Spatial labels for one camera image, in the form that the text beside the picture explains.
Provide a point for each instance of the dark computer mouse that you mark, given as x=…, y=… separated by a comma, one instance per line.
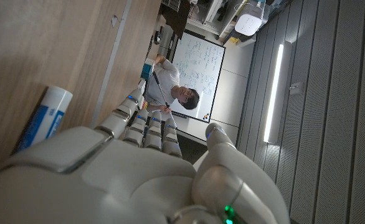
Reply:
x=157, y=38

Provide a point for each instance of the small ceiling sensor box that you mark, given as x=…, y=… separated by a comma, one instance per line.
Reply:
x=296, y=88

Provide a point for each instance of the white canister blue label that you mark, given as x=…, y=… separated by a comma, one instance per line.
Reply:
x=50, y=112

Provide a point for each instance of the white perforated appliance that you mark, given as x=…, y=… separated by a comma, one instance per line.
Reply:
x=249, y=18

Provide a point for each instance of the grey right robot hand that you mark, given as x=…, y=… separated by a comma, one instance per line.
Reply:
x=139, y=186

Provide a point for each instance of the white drawer cabinet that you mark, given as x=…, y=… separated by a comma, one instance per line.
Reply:
x=167, y=40

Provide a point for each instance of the thin black stick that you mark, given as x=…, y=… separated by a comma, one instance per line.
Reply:
x=161, y=90

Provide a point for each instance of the whiteboard with black frame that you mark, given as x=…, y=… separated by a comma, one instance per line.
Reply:
x=201, y=62

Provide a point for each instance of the ceiling light bar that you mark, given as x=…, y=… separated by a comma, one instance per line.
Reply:
x=273, y=93

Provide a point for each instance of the teal cube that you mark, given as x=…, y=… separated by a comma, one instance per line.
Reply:
x=146, y=72

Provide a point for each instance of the person in white t-shirt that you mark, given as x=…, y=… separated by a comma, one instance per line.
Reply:
x=167, y=79

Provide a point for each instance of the flat white box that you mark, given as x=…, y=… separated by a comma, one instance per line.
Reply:
x=141, y=86

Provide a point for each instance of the white shelf cabinet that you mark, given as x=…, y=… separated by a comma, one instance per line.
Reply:
x=207, y=18

